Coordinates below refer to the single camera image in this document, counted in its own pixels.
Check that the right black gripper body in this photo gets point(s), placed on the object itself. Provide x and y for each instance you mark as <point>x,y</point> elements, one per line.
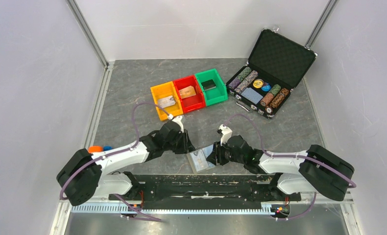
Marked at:
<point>223,154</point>

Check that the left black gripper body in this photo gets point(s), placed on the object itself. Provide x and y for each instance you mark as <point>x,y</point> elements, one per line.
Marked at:
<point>177,146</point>

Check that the white patterned credit card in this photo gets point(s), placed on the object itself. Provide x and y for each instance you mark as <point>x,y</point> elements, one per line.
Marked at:
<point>199,160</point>

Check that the grey card holder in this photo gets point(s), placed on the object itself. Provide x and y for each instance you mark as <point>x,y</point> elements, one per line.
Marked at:
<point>207,151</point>

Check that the tan card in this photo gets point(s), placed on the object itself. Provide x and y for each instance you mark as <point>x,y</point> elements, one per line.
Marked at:
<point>187,92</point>

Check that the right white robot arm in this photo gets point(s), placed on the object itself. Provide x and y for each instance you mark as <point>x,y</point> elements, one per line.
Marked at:
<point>313,170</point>

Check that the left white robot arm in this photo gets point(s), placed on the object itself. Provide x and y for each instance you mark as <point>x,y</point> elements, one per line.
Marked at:
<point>87,174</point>

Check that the silver card in yellow bin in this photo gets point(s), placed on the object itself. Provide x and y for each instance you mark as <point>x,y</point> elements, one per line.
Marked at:
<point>167,101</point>

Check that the blue playing card deck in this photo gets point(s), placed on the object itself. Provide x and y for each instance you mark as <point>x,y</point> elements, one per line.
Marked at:
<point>252,95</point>

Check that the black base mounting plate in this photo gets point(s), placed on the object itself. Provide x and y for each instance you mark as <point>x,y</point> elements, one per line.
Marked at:
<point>206,192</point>

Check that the red plastic bin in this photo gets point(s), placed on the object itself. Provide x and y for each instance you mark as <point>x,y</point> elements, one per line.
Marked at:
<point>192,103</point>

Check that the yellow plastic bin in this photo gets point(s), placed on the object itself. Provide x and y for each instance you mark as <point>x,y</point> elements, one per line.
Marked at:
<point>166,96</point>

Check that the green plastic bin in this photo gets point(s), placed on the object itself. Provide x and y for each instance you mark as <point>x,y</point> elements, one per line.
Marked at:
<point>216,95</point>

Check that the brown poker chip row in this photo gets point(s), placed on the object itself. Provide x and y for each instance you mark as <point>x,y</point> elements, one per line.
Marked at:
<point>274,96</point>

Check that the purple poker chip row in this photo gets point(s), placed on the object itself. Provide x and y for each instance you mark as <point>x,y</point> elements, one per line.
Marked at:
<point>239,87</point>

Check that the blue dealer button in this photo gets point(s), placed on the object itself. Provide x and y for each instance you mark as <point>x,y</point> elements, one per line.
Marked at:
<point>266,87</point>

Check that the yellow dealer button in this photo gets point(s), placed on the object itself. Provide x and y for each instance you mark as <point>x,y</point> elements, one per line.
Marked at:
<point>258,83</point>

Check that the orange blue toy car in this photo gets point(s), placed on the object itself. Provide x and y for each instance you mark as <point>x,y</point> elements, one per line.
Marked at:
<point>96,148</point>

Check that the green poker chip row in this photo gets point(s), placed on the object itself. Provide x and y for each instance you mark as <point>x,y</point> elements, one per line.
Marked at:
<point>244,73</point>

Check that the black poker chip case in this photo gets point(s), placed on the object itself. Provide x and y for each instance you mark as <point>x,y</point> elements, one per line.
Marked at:
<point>278,60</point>

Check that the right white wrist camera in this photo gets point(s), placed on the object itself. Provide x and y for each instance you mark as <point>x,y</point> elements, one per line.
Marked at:
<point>225,133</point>

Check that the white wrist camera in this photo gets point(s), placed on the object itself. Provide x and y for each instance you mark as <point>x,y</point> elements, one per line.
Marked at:
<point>178,120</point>
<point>225,133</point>

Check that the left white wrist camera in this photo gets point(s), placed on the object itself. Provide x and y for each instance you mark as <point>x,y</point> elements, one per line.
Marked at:
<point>178,120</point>

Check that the left aluminium frame post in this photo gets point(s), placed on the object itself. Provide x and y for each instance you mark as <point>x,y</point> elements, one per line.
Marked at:
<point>87,31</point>

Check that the aluminium frame post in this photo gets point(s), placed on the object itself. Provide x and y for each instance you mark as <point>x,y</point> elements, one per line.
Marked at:
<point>326,13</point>
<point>87,31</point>

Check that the right aluminium frame post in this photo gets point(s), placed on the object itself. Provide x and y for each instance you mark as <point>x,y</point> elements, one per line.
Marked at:
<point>326,13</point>

